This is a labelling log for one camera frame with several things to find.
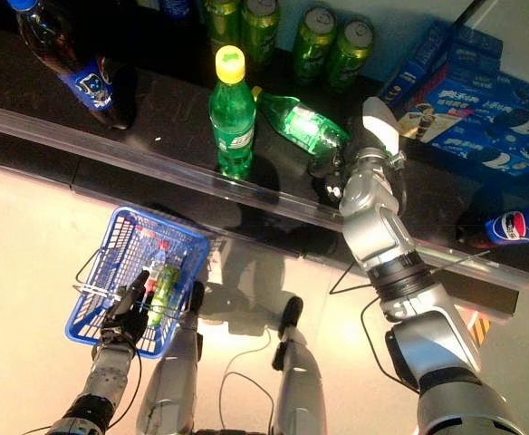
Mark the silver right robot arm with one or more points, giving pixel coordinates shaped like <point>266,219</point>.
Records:
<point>382,226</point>

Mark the blue plastic shopping basket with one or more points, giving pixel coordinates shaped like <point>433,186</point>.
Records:
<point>76,333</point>

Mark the green Sprite bottle yellow cap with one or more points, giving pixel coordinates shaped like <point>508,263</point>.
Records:
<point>305,127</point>
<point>231,118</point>

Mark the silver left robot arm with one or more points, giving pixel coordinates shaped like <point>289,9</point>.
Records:
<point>106,380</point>

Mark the silver right robot leg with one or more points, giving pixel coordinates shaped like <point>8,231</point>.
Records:
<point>298,389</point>

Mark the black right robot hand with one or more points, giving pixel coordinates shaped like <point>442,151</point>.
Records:
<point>382,131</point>

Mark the blue Oreo cookie box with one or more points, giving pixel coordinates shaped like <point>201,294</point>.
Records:
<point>473,118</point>
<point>473,50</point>

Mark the green bottle in basket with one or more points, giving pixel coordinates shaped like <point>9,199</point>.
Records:
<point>165,285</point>

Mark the black shelf base plinth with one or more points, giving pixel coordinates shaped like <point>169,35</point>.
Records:
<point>29,147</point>

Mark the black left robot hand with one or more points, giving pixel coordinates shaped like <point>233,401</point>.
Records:
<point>126,317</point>

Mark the slim navy cookie box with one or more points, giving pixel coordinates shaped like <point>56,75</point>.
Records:
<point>409,72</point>

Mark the clear water bottle red cap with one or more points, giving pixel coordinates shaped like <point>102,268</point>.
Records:
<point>156,267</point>

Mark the green soda can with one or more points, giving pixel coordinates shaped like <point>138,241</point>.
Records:
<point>314,41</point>
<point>350,54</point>
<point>260,27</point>
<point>221,22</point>

